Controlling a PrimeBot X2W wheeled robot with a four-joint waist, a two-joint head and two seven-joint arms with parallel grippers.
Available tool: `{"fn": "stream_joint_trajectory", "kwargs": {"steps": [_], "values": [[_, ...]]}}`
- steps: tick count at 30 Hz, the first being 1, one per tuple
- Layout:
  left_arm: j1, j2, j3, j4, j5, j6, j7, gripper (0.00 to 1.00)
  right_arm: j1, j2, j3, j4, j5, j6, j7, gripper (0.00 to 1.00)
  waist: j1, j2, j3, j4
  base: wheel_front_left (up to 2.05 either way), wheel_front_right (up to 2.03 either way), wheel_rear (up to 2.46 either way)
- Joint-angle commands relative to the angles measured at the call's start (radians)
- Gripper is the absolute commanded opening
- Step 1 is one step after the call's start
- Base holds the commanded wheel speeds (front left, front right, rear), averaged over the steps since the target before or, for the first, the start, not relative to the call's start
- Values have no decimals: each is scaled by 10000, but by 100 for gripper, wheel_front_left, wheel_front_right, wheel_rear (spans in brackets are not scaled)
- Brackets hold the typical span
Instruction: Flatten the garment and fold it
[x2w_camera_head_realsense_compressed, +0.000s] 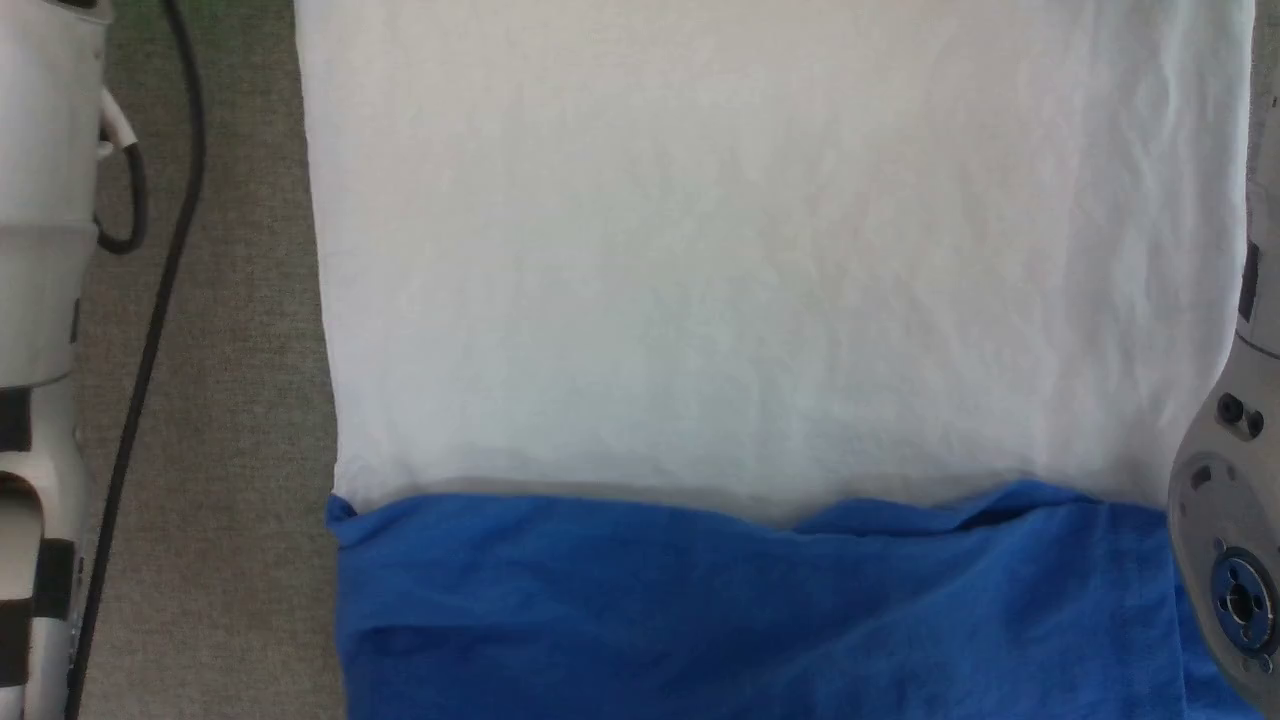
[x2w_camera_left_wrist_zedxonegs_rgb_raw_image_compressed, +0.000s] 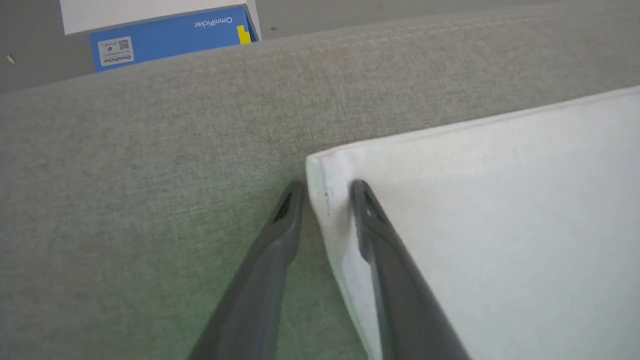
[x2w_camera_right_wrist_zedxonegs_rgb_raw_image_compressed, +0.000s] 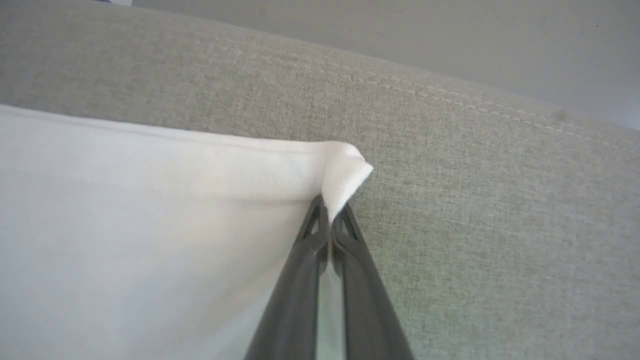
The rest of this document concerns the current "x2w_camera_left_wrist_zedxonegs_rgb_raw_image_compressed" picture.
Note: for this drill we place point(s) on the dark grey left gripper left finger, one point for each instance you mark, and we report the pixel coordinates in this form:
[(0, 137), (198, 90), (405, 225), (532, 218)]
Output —
[(255, 300)]

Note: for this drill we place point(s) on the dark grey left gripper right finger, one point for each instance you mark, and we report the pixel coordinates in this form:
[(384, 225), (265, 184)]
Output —
[(405, 300)]

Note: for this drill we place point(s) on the blue and white t-shirt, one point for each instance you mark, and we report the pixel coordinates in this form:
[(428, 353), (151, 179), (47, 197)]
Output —
[(500, 225)]

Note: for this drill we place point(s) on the white and blue cardboard box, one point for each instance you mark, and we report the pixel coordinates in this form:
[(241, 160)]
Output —
[(175, 35)]

